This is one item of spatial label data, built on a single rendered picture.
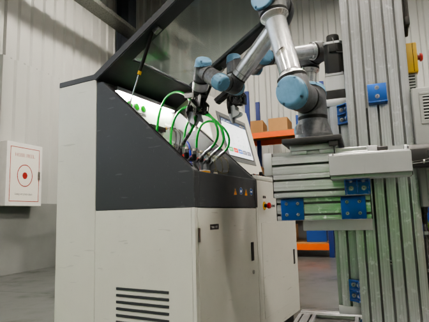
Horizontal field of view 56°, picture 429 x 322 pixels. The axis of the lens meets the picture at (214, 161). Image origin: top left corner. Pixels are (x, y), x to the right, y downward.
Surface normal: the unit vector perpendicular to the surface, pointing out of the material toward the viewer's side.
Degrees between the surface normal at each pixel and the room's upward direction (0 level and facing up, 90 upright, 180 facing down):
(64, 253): 90
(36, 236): 90
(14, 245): 90
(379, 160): 90
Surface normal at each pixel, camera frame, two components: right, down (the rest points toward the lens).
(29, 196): 0.93, -0.07
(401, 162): -0.35, -0.11
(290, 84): -0.58, 0.04
